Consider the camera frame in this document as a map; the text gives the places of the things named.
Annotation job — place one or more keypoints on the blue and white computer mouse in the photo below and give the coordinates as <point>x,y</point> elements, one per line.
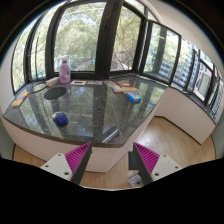
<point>60,119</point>

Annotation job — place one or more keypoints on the round black mouse pad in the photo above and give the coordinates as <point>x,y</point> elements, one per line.
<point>54,93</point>

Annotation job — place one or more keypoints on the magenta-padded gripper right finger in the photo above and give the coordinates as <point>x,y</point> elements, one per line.
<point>148,159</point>

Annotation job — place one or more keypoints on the beige book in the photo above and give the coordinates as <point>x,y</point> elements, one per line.
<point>130,90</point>

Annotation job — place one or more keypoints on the striped flat book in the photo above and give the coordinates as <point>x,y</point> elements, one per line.
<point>115,87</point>

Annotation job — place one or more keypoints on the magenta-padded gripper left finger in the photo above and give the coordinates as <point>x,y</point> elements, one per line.
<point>75,158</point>

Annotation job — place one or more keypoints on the pale flat leaflet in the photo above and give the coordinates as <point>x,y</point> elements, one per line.
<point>95,82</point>

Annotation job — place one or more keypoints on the purple detergent bottle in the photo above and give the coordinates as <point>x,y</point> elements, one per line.
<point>64,72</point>

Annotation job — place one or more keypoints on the red book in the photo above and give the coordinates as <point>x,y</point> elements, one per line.
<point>125,84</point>

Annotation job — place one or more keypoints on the white framed card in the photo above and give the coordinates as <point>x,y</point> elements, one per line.
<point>78,82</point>

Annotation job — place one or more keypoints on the blue box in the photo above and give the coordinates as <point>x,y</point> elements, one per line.
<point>134,97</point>

